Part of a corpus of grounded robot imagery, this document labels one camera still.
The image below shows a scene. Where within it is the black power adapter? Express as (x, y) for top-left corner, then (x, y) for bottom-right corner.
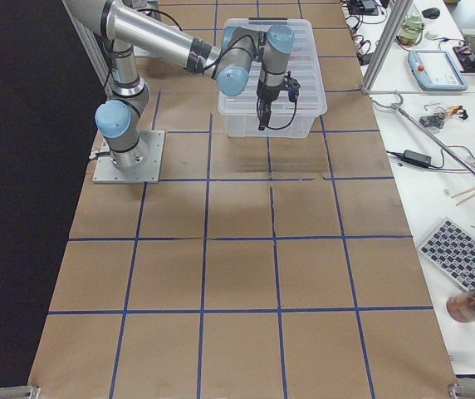
(403, 150), (432, 169)

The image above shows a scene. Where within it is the green jar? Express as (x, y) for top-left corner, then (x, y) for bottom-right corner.
(396, 13), (424, 47)

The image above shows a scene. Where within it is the aluminium frame post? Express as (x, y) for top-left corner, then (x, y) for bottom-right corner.
(361, 0), (413, 94)

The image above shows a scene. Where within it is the clear plastic box lid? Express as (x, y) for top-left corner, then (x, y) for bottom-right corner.
(213, 25), (295, 96)

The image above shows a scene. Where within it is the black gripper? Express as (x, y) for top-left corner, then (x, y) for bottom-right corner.
(257, 71), (301, 130)

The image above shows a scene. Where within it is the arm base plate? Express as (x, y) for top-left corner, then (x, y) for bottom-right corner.
(92, 131), (165, 184)

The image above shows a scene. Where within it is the teach pendant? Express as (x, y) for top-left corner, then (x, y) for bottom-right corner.
(408, 50), (468, 91)

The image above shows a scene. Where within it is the metal rod stand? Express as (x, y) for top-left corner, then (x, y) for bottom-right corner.
(371, 92), (475, 177)

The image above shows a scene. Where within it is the clear plastic storage box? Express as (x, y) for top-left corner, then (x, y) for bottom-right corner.
(218, 18), (327, 138)

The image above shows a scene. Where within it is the checkered calibration board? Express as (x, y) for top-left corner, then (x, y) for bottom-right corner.
(417, 219), (475, 291)

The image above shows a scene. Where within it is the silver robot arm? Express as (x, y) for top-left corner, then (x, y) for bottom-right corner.
(66, 1), (300, 174)

